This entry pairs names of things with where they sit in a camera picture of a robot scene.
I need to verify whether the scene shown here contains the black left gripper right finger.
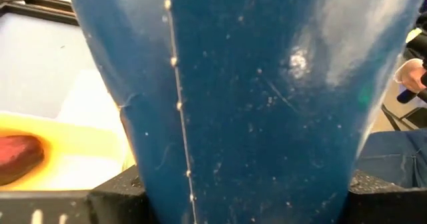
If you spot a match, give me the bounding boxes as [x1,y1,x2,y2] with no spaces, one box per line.
[338,170,427,224]

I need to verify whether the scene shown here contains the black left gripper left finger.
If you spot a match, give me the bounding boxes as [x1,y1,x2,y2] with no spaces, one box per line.
[0,165,157,224]

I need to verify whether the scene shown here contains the dark red fruit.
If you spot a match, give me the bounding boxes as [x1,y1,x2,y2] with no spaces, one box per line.
[0,134,45,187]

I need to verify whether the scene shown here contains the blue frosted flakes cereal box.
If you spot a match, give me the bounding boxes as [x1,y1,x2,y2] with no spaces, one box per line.
[65,0,427,224]

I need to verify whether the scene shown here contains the person's leg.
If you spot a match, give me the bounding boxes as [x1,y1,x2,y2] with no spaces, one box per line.
[354,128,427,189]

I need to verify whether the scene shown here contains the yellow plastic tray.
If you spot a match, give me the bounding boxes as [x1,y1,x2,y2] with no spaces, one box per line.
[0,111,137,192]

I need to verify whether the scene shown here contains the person's hand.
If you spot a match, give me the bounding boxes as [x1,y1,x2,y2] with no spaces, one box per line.
[392,57,427,94]

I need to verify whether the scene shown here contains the black handle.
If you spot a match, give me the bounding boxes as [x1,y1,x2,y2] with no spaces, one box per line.
[396,71,427,104]

